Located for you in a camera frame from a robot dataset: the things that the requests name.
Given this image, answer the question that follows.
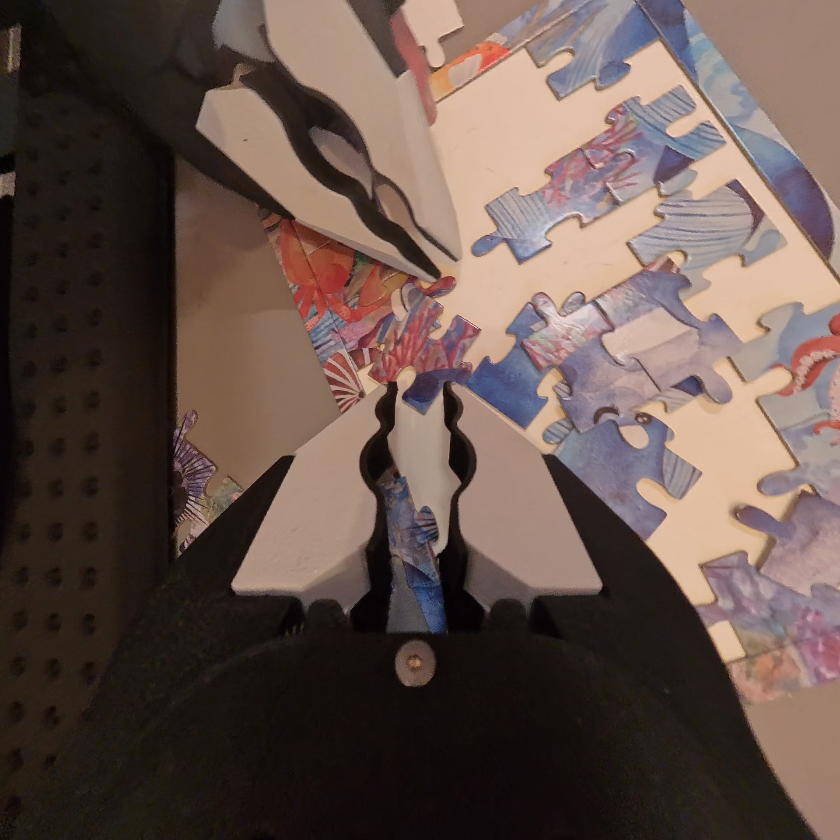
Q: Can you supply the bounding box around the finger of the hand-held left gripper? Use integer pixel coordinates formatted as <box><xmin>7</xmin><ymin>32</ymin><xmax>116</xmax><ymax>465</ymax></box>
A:
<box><xmin>196</xmin><ymin>82</ymin><xmax>444</xmax><ymax>284</ymax></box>
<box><xmin>261</xmin><ymin>0</ymin><xmax>464</xmax><ymax>263</ymax></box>

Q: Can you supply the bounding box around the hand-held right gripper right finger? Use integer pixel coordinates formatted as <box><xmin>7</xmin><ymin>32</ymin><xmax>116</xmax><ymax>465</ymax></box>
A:
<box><xmin>440</xmin><ymin>381</ymin><xmax>603</xmax><ymax>632</ymax></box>

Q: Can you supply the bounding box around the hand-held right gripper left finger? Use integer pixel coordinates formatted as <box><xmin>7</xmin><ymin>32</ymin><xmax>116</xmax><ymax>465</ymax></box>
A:
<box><xmin>231</xmin><ymin>381</ymin><xmax>401</xmax><ymax>632</ymax></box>

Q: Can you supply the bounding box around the ocean print puzzle board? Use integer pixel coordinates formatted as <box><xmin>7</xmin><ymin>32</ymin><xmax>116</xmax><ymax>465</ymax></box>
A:
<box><xmin>259</xmin><ymin>0</ymin><xmax>840</xmax><ymax>706</ymax></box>

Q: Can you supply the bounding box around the red coral navy puzzle piece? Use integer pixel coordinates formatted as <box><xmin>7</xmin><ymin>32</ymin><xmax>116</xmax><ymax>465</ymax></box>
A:
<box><xmin>367</xmin><ymin>314</ymin><xmax>483</xmax><ymax>416</ymax></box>

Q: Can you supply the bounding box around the person's left hand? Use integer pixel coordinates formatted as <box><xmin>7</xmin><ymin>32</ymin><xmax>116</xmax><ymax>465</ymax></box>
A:
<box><xmin>390</xmin><ymin>13</ymin><xmax>438</xmax><ymax>127</ymax></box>

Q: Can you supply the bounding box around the white flipped puzzle piece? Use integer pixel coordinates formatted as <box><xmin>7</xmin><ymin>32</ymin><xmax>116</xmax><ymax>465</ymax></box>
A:
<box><xmin>400</xmin><ymin>0</ymin><xmax>465</xmax><ymax>71</ymax></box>

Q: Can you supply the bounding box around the pile of loose puzzle pieces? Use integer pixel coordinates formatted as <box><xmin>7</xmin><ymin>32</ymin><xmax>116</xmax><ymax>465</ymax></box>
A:
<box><xmin>172</xmin><ymin>410</ymin><xmax>245</xmax><ymax>552</ymax></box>

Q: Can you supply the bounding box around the black perforated pad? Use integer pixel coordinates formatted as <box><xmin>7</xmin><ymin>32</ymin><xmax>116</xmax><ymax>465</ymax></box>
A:
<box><xmin>0</xmin><ymin>85</ymin><xmax>177</xmax><ymax>788</ymax></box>

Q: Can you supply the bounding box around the group of assembled puzzle pieces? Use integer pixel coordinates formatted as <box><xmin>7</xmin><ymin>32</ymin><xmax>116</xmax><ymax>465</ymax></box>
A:
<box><xmin>262</xmin><ymin>0</ymin><xmax>840</xmax><ymax>664</ymax></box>

